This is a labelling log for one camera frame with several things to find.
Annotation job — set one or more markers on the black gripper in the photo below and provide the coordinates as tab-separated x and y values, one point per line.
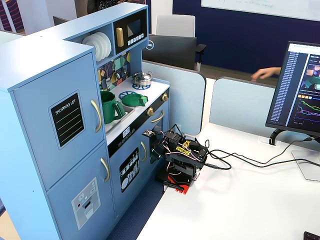
155	149

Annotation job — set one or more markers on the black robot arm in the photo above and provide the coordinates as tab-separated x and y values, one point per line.
185	155

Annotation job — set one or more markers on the person's forearm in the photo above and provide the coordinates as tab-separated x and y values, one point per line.
276	71

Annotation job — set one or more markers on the green pitcher recipient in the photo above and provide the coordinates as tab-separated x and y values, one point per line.
107	107

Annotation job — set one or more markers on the steel pot with lid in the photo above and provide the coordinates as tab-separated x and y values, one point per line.
142	78

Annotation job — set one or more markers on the person's hand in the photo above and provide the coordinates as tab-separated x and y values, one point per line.
261	73

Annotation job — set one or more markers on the red table clamp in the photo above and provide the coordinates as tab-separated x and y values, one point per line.
178	183

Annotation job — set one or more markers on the gold stove knob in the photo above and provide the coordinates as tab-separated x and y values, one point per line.
150	111
164	97

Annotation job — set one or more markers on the light blue desk divider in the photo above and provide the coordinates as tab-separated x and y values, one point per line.
240	105
182	100

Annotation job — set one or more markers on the metal slotted spatula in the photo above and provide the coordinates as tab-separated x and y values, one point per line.
108	83

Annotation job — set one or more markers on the metal ladle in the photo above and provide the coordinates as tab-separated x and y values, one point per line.
117	74

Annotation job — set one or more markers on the metal spoon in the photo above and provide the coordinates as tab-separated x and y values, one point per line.
124	71

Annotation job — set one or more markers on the black Dell monitor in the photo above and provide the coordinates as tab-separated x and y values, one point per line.
170	52

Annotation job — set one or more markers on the white plate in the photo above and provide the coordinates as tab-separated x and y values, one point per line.
90	46
103	45
109	43

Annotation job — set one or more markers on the grey office chair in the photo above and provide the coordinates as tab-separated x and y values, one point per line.
175	25

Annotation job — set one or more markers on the blue toy kitchen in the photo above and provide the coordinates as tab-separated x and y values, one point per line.
50	75

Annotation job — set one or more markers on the lit computer monitor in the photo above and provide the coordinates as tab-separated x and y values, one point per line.
295	87

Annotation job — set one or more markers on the black keyboard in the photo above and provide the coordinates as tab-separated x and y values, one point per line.
312	236

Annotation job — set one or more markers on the whiteboard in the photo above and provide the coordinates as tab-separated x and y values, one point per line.
262	6

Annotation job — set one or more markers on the small camera circuit board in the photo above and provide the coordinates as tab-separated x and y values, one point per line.
149	133

